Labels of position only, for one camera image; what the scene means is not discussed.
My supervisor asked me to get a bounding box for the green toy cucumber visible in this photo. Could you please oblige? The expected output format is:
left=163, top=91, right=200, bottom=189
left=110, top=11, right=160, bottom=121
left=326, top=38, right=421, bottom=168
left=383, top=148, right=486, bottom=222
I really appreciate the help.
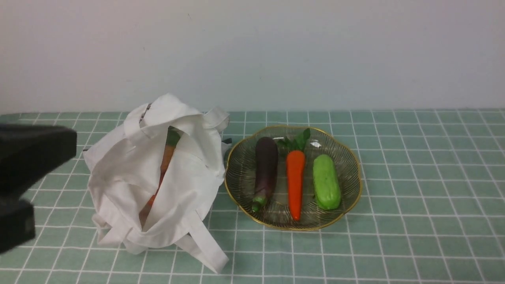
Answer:
left=312, top=154, right=342, bottom=210

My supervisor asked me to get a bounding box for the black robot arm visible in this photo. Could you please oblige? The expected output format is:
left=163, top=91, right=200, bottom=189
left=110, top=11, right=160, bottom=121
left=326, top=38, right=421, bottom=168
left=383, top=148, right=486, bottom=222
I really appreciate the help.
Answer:
left=0, top=123, right=77, bottom=254

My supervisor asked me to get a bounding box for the orange carrot inside bag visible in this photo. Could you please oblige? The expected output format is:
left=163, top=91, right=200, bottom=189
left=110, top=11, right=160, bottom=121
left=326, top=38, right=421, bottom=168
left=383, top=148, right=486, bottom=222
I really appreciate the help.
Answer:
left=139, top=126, right=181, bottom=230

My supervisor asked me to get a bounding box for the white cloth tote bag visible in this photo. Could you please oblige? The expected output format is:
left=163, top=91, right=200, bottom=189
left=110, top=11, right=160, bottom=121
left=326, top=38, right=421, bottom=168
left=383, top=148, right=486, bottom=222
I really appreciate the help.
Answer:
left=83, top=94, right=230, bottom=273

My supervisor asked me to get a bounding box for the purple toy eggplant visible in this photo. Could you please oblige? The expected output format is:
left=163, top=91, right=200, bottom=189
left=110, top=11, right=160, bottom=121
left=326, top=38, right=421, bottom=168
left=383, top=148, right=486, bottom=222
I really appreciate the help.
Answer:
left=251, top=137, right=279, bottom=213

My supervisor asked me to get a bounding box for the orange toy carrot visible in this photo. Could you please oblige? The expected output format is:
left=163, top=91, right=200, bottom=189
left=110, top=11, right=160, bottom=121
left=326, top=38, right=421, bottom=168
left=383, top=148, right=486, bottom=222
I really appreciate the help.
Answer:
left=277, top=128, right=310, bottom=221

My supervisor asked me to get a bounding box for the gold-rimmed glass wire bowl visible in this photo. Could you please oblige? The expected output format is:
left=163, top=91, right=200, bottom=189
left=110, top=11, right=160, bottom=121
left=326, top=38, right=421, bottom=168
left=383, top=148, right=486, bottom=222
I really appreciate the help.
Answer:
left=224, top=125, right=363, bottom=231

